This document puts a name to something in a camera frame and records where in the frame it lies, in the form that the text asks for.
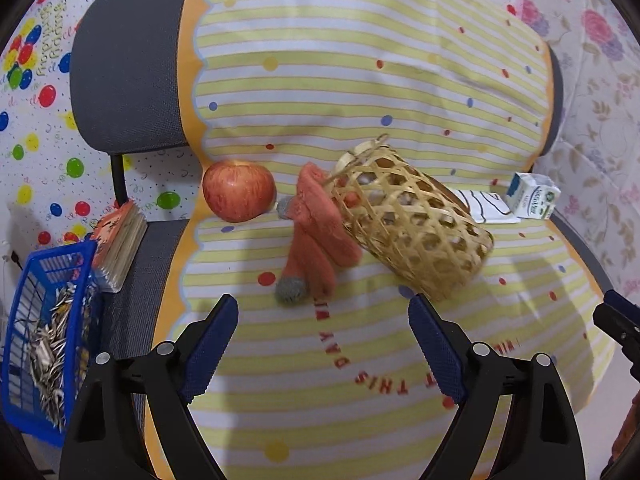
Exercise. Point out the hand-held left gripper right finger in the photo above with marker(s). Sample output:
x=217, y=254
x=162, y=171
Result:
x=437, y=345

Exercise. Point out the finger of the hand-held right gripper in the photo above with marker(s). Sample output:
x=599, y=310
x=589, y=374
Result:
x=620, y=320

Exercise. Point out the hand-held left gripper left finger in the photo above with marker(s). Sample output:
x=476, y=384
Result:
x=210, y=347

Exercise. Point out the woven bamboo basket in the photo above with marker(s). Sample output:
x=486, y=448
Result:
x=425, y=240

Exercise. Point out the orange cover booklet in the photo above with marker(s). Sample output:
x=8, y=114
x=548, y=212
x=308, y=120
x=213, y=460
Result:
x=122, y=240

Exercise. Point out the white printed card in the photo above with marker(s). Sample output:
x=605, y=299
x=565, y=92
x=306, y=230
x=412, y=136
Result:
x=480, y=207

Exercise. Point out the white green milk carton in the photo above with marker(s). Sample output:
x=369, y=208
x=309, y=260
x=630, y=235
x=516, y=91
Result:
x=530, y=200

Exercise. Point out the red apple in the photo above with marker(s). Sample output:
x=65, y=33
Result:
x=237, y=190

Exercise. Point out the pile of seed shells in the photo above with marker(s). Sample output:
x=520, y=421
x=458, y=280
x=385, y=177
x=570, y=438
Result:
x=50, y=350

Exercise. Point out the orange knit glove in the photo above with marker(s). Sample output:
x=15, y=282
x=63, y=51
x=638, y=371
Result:
x=320, y=210

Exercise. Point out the blue plastic basket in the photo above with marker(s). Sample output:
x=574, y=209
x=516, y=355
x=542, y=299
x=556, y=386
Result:
x=55, y=256

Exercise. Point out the floral print plastic sheet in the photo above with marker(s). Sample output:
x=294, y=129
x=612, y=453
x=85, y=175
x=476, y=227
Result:
x=600, y=110

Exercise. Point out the yellow striped dotted cloth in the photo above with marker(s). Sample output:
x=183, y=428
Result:
x=325, y=85

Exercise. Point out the grey office chair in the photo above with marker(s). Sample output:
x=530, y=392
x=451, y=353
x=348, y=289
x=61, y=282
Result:
x=125, y=60

